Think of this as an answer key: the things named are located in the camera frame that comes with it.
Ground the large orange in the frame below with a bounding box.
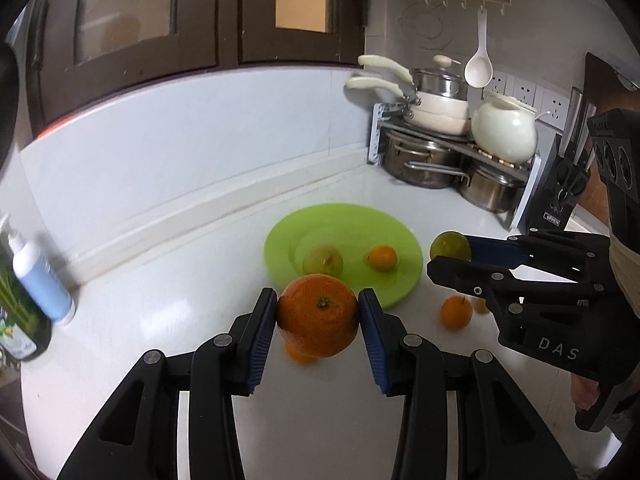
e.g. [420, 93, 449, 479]
[276, 274, 360, 359]

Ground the white ceramic teapot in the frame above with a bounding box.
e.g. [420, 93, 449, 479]
[471, 92, 551, 163]

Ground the dark wooden window frame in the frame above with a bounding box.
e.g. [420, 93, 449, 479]
[25, 0, 368, 136]

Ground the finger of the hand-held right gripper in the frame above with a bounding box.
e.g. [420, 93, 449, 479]
[469, 229, 612, 282]
[426, 254, 607, 322]

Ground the small steel pot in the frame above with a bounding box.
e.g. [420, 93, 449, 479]
[457, 157, 531, 213]

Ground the white saucepan cream handle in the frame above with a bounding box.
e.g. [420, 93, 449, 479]
[357, 55, 471, 118]
[345, 76, 473, 137]

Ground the large steel pot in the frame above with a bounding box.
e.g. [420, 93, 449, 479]
[382, 130, 471, 190]

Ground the white metal pot rack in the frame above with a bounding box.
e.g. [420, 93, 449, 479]
[367, 102, 543, 231]

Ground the white plastic ladle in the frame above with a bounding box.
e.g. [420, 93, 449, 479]
[464, 7, 493, 88]

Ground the black knife block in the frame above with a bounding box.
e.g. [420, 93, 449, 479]
[520, 87, 596, 233]

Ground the dark wooden board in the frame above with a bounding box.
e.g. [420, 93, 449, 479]
[582, 52, 640, 113]

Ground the dark green bottle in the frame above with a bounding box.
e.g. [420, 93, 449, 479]
[0, 245, 53, 361]

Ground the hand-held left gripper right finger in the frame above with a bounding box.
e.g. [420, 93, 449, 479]
[358, 288, 578, 480]

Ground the person's right hand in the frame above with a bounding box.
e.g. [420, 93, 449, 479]
[571, 374, 603, 412]

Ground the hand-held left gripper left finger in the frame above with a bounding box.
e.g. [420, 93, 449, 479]
[57, 287, 278, 480]

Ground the green apple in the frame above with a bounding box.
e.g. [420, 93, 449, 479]
[429, 230, 472, 262]

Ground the person's right forearm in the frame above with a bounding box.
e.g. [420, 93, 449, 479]
[609, 237, 640, 318]

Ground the green plastic plate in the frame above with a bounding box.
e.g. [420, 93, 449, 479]
[263, 203, 424, 310]

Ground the white and blue bottle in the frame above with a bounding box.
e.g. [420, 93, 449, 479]
[0, 215, 77, 326]

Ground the yellow-green apple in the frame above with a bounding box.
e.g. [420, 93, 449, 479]
[302, 245, 344, 277]

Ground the steel pot with lid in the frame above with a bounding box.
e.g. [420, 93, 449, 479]
[412, 55, 469, 101]

